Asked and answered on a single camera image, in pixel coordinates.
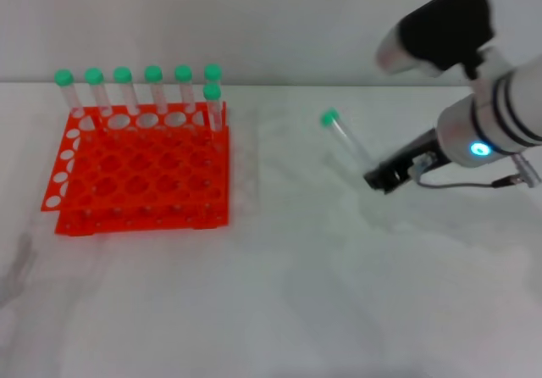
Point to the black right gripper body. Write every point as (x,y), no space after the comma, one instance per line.
(413,153)

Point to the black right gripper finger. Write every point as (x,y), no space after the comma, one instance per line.
(379,181)

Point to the green capped clear test tube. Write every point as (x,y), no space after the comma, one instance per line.
(329,118)
(184,73)
(94,76)
(213,72)
(123,75)
(212,94)
(64,78)
(153,73)

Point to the red plastic test tube rack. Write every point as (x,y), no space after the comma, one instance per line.
(144,170)

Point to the black and white wrist camera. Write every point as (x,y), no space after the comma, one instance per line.
(440,30)

